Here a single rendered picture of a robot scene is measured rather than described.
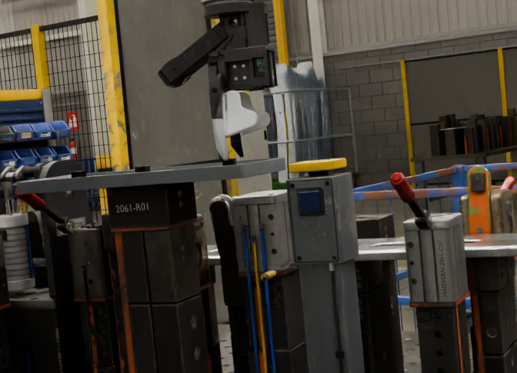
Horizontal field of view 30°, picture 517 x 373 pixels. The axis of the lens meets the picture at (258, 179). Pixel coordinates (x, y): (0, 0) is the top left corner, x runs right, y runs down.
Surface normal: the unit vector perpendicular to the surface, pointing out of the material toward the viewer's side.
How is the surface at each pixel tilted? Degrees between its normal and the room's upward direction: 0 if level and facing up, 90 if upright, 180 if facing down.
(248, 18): 90
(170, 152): 92
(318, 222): 90
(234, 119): 69
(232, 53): 90
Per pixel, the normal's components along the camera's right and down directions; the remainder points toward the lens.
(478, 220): -0.44, -0.12
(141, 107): 0.83, -0.03
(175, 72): -0.16, 0.02
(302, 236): -0.43, 0.09
